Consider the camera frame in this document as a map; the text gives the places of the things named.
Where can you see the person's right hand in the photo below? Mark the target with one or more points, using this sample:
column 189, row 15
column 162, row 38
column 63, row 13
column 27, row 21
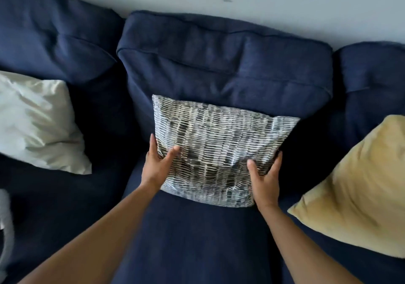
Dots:
column 268, row 184

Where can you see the person's left hand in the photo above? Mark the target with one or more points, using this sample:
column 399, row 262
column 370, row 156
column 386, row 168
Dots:
column 155, row 168

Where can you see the person's left thumb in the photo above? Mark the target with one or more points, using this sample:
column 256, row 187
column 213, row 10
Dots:
column 172, row 155

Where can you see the person's right thumb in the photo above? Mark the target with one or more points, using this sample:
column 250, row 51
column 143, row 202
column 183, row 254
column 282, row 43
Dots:
column 253, row 168

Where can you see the black and white patterned pillow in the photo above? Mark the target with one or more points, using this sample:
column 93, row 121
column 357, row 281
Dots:
column 218, row 141

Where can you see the person's right forearm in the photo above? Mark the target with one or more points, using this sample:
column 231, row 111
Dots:
column 300, row 249

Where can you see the person's left forearm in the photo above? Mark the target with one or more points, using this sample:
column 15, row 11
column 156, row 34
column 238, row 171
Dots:
column 95, row 239

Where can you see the navy blue sofa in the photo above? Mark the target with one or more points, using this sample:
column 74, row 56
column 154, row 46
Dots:
column 196, row 236

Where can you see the navy sofa back cushion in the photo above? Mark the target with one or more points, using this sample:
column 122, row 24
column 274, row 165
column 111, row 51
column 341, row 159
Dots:
column 53, row 40
column 370, row 74
column 221, row 65

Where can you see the yellow pillow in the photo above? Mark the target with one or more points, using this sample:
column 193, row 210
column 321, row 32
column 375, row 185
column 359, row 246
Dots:
column 357, row 195

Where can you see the grey fabric item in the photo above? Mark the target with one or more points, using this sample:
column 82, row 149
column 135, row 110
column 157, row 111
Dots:
column 5, row 230

